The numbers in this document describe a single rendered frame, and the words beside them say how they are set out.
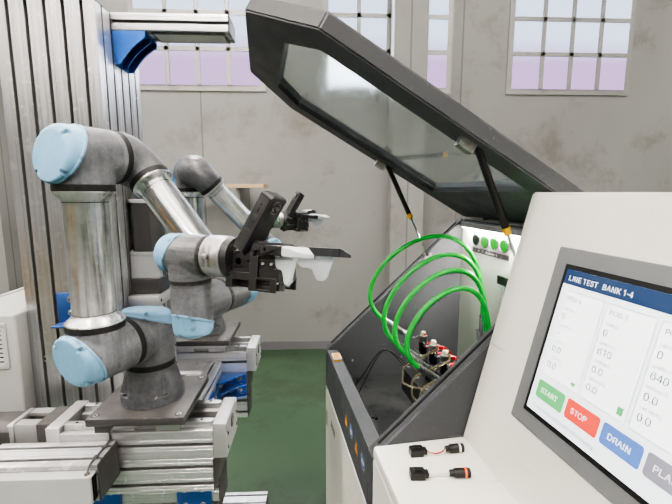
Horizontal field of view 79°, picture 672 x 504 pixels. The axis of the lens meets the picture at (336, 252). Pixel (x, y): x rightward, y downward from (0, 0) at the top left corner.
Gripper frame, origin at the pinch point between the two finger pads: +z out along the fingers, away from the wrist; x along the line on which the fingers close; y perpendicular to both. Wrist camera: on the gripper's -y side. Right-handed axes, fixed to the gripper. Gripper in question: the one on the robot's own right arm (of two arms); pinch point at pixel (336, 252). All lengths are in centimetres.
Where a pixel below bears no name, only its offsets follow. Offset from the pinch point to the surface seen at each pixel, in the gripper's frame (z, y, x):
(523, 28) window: 25, -208, -353
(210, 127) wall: -234, -102, -243
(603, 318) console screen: 40.0, 8.4, -18.1
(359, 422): -8, 45, -42
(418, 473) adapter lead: 11.3, 43.4, -21.8
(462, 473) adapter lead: 19, 43, -26
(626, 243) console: 42.5, -3.9, -18.8
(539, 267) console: 31.2, 1.2, -33.7
